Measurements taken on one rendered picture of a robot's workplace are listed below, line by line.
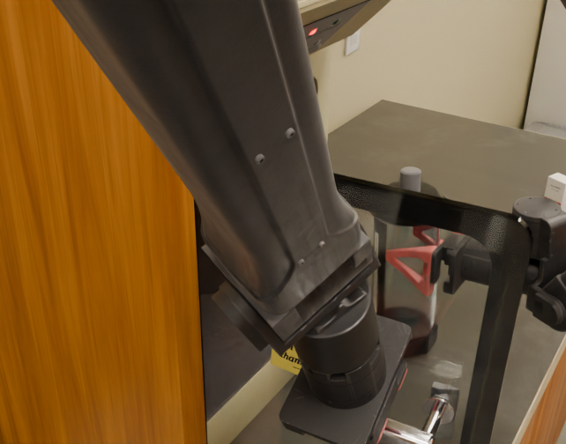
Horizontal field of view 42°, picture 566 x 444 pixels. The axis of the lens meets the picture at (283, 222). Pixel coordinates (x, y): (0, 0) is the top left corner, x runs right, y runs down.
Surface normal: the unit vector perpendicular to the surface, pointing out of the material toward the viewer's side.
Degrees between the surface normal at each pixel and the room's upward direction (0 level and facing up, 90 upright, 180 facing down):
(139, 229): 90
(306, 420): 26
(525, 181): 2
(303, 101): 114
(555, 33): 90
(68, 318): 90
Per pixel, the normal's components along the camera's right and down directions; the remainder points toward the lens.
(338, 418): -0.19, -0.60
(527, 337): 0.01, -0.87
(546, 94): -0.54, 0.41
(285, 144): 0.65, 0.68
